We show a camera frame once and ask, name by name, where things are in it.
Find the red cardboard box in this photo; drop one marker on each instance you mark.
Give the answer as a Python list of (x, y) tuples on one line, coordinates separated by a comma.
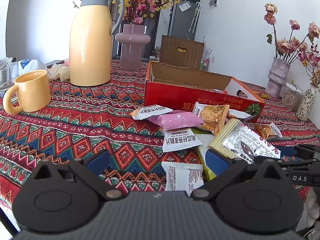
[(180, 88)]

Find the clear jar with seeds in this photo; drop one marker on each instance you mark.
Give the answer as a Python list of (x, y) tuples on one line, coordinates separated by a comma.
[(292, 97)]

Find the pink ring vase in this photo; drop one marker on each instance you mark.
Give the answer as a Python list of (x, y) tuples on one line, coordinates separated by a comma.
[(132, 38)]

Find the yellow thermos jug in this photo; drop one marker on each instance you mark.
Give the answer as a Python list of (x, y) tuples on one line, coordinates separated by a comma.
[(90, 43)]

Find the textured pink tall vase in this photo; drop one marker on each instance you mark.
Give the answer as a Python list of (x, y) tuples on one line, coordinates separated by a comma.
[(277, 77)]

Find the floral white vase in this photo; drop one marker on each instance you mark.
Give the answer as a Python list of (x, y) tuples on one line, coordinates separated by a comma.
[(307, 103)]

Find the white oat crisp packet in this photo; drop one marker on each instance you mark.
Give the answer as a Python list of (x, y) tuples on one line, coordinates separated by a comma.
[(148, 111)]

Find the patterned red tablecloth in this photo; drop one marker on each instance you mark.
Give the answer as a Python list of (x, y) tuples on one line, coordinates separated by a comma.
[(81, 121)]

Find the pink snack packet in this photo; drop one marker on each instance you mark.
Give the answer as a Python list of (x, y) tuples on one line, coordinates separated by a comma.
[(176, 120)]

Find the dried pink roses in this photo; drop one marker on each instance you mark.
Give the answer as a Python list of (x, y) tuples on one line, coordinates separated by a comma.
[(289, 50)]

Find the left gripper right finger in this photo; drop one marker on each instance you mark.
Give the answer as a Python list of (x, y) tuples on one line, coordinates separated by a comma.
[(227, 170)]

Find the grey refrigerator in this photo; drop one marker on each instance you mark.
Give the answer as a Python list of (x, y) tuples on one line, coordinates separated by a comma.
[(182, 21)]

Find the white plastic bag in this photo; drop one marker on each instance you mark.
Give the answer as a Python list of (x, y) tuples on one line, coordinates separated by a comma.
[(28, 65)]

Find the orange cracker packet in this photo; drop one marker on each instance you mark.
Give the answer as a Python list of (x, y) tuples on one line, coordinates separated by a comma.
[(213, 116)]

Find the clear glass cup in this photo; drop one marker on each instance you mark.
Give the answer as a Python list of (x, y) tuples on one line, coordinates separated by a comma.
[(9, 72)]

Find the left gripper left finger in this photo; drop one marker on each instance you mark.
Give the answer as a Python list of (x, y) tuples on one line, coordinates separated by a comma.
[(88, 170)]

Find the silver white snack packet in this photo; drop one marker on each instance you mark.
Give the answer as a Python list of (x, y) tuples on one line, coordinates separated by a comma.
[(183, 176)]

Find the yellow ceramic mug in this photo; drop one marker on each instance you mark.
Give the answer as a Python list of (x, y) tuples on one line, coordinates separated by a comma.
[(30, 92)]

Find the green snack packet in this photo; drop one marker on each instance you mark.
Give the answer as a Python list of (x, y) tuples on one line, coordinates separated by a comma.
[(205, 138)]

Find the small cracker packet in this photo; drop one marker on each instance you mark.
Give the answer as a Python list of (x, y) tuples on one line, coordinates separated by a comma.
[(268, 131)]

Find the brown wooden chair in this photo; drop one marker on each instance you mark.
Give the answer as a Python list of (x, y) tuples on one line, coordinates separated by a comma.
[(181, 52)]

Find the large white striped snack bag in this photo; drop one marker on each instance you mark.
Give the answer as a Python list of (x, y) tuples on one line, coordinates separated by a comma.
[(236, 140)]

